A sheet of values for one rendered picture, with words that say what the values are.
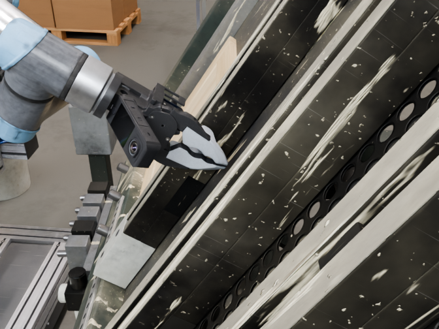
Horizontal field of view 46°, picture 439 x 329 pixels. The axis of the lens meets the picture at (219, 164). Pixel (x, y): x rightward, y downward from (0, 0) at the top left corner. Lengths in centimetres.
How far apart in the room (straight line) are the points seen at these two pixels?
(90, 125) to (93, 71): 97
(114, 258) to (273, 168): 56
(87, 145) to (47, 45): 102
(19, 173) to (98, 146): 126
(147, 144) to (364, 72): 32
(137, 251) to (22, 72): 41
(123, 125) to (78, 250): 69
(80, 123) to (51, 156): 161
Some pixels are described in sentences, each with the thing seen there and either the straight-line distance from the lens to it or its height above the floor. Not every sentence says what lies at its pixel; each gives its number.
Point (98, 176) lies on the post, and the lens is 183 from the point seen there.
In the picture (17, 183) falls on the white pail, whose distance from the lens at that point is 296.
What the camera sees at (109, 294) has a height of 90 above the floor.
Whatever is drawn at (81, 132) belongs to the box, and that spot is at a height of 84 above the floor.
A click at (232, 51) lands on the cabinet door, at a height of 123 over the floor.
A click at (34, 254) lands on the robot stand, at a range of 225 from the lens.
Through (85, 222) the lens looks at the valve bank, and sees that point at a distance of 143.
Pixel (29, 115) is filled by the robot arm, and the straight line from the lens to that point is 80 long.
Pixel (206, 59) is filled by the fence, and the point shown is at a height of 115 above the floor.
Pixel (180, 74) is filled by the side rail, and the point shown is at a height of 101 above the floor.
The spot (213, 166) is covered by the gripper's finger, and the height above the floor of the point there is 121.
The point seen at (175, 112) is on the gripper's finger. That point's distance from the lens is 74.
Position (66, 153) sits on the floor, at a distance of 331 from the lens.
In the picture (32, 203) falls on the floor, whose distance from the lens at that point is 291.
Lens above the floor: 163
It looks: 32 degrees down
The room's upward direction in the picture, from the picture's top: straight up
